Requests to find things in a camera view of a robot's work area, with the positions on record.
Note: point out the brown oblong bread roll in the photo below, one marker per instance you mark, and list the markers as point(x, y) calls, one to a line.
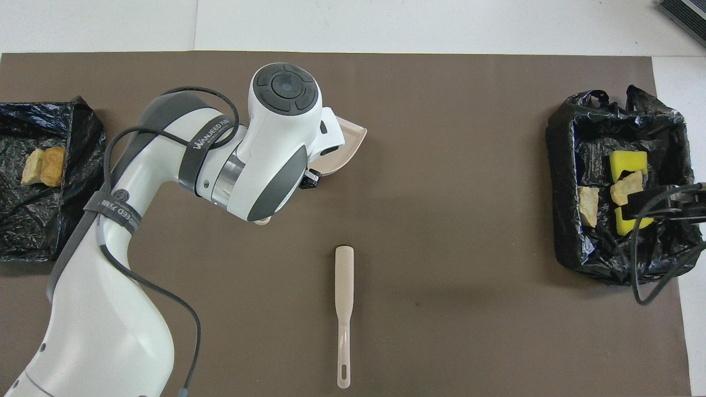
point(53, 165)

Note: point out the open bin black bag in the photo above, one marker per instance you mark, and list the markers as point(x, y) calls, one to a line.
point(568, 165)

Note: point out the beige plastic dustpan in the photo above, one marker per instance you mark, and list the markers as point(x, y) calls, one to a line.
point(348, 144)

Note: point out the beige brush black bristles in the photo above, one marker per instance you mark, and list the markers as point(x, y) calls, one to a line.
point(344, 281)

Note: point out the dark grey ribbed device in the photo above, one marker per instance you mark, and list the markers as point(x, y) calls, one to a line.
point(686, 14)

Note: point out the bin covered black bag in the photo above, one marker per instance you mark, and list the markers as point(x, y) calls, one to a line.
point(77, 165)

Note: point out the yellow blocky sponge piece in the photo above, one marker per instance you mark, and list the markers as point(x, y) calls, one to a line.
point(624, 225)

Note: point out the beige food piece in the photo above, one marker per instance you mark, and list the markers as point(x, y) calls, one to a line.
point(32, 168)

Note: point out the yellow notched sponge piece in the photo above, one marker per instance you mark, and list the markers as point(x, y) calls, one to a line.
point(629, 161)

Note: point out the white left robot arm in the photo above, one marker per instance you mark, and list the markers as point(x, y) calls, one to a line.
point(276, 143)

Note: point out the orange striped food piece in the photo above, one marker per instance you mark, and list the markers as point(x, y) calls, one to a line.
point(589, 205)

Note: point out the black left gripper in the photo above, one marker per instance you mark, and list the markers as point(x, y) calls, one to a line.
point(310, 180)

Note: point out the pale translucent piece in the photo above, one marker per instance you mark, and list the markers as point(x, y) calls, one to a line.
point(626, 188)

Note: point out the brown table mat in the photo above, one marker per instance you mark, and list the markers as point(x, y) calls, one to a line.
point(441, 248)

